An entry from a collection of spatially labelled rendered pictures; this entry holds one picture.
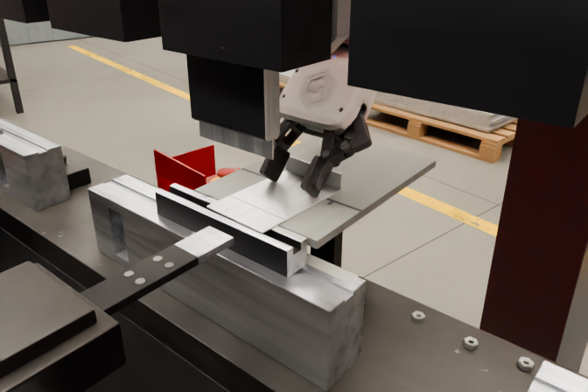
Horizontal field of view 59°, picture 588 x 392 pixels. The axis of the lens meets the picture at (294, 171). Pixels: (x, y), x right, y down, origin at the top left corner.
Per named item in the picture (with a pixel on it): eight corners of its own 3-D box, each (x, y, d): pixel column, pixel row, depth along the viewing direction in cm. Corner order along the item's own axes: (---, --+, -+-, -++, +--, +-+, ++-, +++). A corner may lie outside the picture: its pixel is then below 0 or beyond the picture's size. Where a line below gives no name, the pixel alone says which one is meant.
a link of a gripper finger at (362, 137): (341, 86, 60) (309, 122, 60) (386, 120, 55) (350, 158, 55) (346, 90, 61) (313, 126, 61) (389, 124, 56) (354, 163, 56)
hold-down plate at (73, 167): (92, 182, 92) (89, 167, 90) (63, 193, 88) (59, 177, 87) (13, 143, 109) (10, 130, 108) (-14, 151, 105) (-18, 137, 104)
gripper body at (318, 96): (304, 25, 62) (263, 108, 60) (377, 35, 56) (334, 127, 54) (332, 59, 68) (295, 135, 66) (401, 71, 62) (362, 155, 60)
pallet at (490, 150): (549, 133, 374) (553, 114, 368) (492, 163, 323) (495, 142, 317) (410, 99, 454) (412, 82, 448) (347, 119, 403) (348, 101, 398)
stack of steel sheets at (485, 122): (535, 114, 368) (538, 96, 363) (490, 135, 328) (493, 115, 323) (414, 87, 437) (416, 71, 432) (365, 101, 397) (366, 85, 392)
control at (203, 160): (267, 227, 120) (265, 155, 113) (209, 253, 110) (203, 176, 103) (216, 199, 133) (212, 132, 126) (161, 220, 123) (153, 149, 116)
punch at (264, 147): (280, 157, 49) (278, 54, 45) (265, 163, 47) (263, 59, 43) (207, 133, 54) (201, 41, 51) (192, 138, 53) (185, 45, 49)
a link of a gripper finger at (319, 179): (324, 132, 57) (298, 187, 56) (347, 139, 55) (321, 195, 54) (336, 144, 60) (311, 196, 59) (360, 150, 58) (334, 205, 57)
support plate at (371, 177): (436, 166, 69) (437, 159, 69) (317, 249, 51) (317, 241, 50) (326, 136, 80) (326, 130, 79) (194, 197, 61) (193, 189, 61)
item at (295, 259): (306, 263, 52) (306, 238, 51) (287, 277, 50) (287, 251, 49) (178, 205, 63) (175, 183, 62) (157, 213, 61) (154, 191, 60)
